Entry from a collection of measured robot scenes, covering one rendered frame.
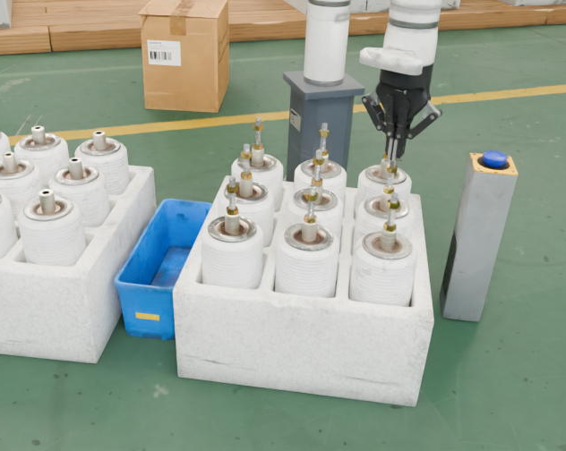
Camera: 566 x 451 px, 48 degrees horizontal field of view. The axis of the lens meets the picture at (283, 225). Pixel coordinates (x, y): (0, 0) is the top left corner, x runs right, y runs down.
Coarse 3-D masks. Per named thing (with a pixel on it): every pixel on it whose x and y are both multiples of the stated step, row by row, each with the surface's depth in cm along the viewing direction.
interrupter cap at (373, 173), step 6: (372, 168) 117; (378, 168) 117; (366, 174) 114; (372, 174) 114; (378, 174) 115; (396, 174) 115; (402, 174) 115; (372, 180) 113; (378, 180) 113; (384, 180) 113; (396, 180) 113; (402, 180) 113
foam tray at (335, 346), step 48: (288, 192) 123; (192, 288) 96; (240, 288) 96; (336, 288) 106; (192, 336) 99; (240, 336) 98; (288, 336) 97; (336, 336) 96; (384, 336) 94; (240, 384) 103; (288, 384) 102; (336, 384) 101; (384, 384) 99
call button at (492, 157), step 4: (484, 152) 106; (488, 152) 106; (492, 152) 106; (496, 152) 106; (500, 152) 107; (484, 156) 106; (488, 156) 105; (492, 156) 105; (496, 156) 105; (500, 156) 105; (504, 156) 105; (484, 160) 107; (488, 160) 105; (492, 160) 104; (496, 160) 104; (500, 160) 104; (504, 160) 104; (488, 164) 105; (492, 164) 105; (496, 164) 104; (500, 164) 104
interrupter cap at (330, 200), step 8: (296, 192) 107; (304, 192) 108; (328, 192) 108; (296, 200) 105; (304, 200) 105; (328, 200) 106; (336, 200) 105; (304, 208) 103; (320, 208) 103; (328, 208) 103
